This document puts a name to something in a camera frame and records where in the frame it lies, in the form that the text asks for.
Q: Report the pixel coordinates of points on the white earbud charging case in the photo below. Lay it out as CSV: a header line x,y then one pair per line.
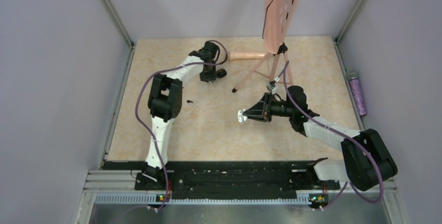
x,y
241,117

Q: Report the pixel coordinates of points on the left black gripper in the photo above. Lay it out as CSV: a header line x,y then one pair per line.
x,y
211,77

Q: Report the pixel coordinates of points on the pink music stand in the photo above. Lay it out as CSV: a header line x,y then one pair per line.
x,y
278,15

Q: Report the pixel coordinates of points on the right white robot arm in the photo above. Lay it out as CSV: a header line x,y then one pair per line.
x,y
366,159

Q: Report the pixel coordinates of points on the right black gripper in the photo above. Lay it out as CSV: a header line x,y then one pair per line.
x,y
262,111

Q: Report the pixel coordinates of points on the purple glitter bottle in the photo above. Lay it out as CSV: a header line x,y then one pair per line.
x,y
356,90

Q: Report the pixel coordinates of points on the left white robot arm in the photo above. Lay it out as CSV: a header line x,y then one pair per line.
x,y
165,104

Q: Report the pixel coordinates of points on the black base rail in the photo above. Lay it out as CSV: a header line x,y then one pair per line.
x,y
228,180

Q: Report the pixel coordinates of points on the black earbud charging case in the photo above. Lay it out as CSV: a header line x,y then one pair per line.
x,y
221,73

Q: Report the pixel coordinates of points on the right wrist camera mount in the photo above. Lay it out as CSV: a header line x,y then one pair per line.
x,y
272,87

